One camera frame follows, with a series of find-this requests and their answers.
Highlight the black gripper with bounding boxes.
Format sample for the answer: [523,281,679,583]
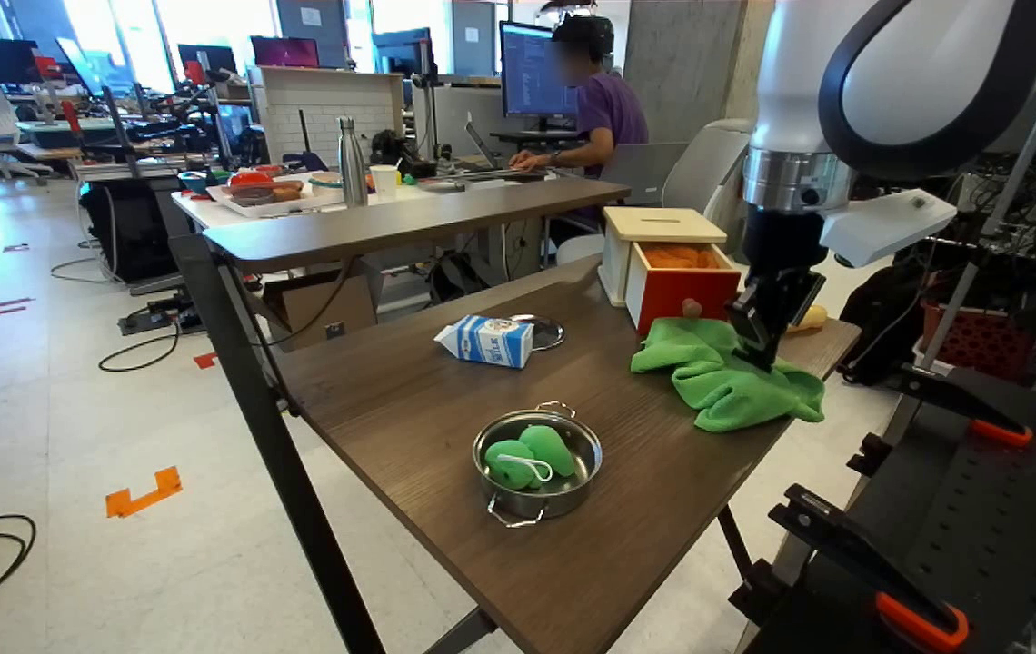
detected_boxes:
[729,209,832,373]

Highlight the green microfibre cloth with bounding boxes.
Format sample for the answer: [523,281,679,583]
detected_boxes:
[627,315,829,436]

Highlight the small dark round object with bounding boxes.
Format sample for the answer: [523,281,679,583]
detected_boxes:
[533,315,569,355]

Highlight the black backpack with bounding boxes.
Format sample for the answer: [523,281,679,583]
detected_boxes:
[834,257,939,389]

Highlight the pale wooden box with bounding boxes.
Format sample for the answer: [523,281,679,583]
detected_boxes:
[598,203,729,309]

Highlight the grey metal stand pole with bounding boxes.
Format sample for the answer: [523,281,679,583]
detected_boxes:
[913,3,1036,373]

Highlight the red perforated crate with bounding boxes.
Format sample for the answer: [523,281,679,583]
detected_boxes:
[920,303,1036,387]

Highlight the black table brace rod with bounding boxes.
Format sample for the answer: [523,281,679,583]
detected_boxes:
[717,501,757,588]

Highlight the person in purple shirt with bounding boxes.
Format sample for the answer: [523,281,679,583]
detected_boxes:
[507,12,651,177]

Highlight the black perforated breadboard table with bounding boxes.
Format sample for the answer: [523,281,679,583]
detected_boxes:
[737,360,1036,654]

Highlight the blue white milk carton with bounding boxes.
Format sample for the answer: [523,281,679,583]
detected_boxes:
[432,312,542,373]

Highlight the green plush toy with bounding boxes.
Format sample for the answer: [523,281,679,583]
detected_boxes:
[481,423,581,496]

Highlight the small metal colander bowl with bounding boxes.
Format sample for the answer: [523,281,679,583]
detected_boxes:
[467,399,605,536]

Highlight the blue screen computer monitor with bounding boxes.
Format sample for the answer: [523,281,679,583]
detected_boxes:
[499,19,581,125]

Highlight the brown top office desk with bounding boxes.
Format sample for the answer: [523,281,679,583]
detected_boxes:
[165,172,632,307]

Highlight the white cup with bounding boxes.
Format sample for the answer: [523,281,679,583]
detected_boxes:
[365,159,404,200]

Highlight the silver metal water bottle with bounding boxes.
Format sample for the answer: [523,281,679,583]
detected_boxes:
[334,118,369,210]

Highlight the brown cardboard box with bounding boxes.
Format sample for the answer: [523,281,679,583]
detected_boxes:
[258,267,382,349]

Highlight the white partition board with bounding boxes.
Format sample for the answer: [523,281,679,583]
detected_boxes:
[258,67,405,172]

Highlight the red orange food bowl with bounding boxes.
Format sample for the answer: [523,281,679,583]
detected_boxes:
[225,165,310,209]

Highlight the black floor power strip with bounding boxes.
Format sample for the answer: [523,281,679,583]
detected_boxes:
[112,287,198,339]

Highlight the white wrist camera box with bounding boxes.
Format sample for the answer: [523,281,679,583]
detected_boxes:
[816,184,962,274]

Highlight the black clamp orange handle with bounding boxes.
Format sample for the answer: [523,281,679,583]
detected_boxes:
[846,360,1036,479]
[766,482,975,654]

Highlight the black table leg post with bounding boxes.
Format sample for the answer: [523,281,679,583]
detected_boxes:
[147,177,387,654]

